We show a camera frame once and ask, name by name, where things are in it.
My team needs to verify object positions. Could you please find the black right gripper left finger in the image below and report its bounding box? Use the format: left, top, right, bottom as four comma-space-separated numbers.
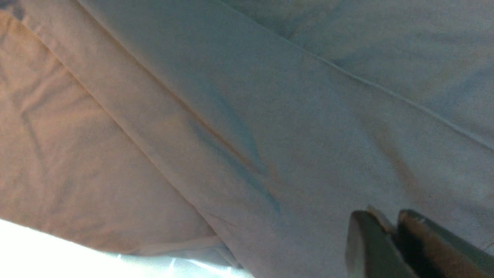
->
345, 210, 417, 278

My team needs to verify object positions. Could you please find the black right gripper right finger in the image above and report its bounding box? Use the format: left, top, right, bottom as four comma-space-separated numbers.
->
398, 210, 493, 278

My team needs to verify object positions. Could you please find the dark gray long-sleeved shirt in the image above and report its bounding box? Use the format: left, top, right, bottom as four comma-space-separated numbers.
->
1, 0, 493, 278

